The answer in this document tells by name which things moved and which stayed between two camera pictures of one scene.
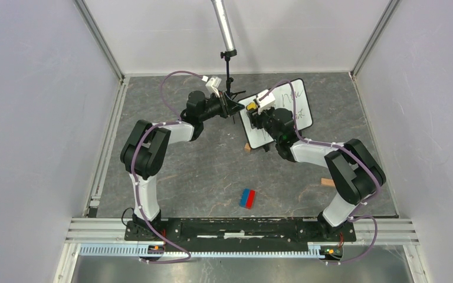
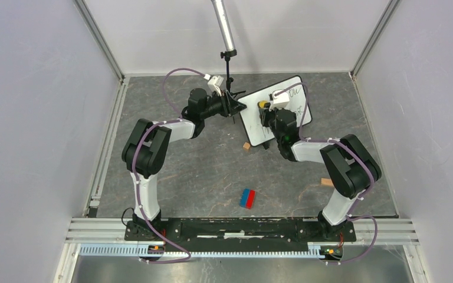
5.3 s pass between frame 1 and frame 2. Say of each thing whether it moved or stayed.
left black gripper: stayed
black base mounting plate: stayed
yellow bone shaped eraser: moved
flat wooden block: stayed
